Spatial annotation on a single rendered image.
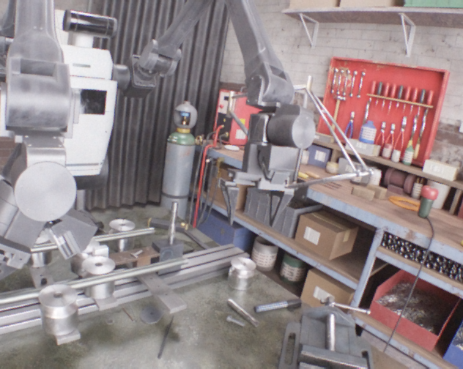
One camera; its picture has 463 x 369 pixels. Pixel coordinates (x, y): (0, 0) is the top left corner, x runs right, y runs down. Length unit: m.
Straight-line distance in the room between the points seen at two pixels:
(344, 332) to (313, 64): 2.42
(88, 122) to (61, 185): 0.79
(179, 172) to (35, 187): 2.08
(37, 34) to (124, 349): 0.43
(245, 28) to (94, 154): 0.66
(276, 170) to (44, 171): 0.34
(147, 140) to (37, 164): 2.85
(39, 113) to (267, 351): 0.45
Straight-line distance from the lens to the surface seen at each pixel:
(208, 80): 3.42
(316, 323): 0.61
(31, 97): 0.37
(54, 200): 0.33
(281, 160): 0.51
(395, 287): 2.06
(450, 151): 2.31
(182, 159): 2.35
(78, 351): 0.52
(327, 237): 1.84
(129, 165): 3.14
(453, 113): 2.32
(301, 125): 0.54
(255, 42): 0.67
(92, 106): 1.10
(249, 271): 0.66
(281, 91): 0.61
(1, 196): 0.40
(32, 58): 0.41
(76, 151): 1.12
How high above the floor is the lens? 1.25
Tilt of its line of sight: 16 degrees down
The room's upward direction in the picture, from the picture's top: 10 degrees clockwise
